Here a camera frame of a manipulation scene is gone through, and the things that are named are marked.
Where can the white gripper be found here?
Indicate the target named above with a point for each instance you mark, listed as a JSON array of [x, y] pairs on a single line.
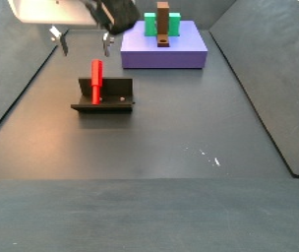
[[57, 12]]

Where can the red peg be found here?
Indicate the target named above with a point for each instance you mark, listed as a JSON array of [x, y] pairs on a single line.
[[96, 80]]

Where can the purple base board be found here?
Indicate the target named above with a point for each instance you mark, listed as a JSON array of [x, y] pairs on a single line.
[[184, 54]]

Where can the green block left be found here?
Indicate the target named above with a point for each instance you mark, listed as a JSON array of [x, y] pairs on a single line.
[[150, 24]]

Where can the green block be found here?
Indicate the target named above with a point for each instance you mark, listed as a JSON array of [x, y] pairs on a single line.
[[150, 24], [174, 28]]

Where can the black angled holder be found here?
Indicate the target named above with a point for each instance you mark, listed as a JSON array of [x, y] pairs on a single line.
[[116, 96]]

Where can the brown L-shaped block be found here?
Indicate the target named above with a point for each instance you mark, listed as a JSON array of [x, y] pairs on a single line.
[[162, 23]]

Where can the green block right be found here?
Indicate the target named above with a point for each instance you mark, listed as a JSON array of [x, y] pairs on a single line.
[[174, 28]]

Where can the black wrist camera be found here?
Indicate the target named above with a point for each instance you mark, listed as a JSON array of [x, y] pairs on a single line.
[[116, 15]]

